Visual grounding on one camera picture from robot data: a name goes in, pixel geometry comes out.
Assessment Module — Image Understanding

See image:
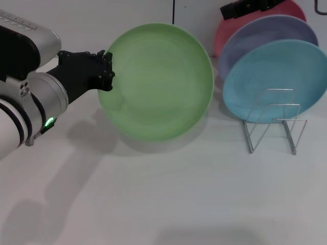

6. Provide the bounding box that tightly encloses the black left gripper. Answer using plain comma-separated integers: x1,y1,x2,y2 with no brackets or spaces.
47,50,116,105

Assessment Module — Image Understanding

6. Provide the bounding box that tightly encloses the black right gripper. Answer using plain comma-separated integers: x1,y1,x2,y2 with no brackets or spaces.
220,0,285,21

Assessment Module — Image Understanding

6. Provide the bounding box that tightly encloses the green plastic plate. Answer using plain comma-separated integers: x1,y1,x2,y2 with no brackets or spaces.
97,23,214,142

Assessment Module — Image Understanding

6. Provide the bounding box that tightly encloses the red plastic plate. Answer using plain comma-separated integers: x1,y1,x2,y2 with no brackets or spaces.
214,0,307,58

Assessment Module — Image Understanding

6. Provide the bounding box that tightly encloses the purple plastic plate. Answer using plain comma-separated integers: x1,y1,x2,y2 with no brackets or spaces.
218,14,319,81

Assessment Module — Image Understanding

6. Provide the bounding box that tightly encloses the blue plastic plate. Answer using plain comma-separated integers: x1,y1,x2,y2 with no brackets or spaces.
222,39,327,125

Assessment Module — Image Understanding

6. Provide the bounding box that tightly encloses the black cable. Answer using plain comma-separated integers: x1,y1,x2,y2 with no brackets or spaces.
314,0,327,15

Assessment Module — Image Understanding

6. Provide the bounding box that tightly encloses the silver connector with cable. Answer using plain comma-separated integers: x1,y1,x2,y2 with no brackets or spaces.
25,131,41,147

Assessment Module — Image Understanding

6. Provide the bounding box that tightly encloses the silver wire plate rack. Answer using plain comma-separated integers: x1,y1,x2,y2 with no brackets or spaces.
242,88,308,155

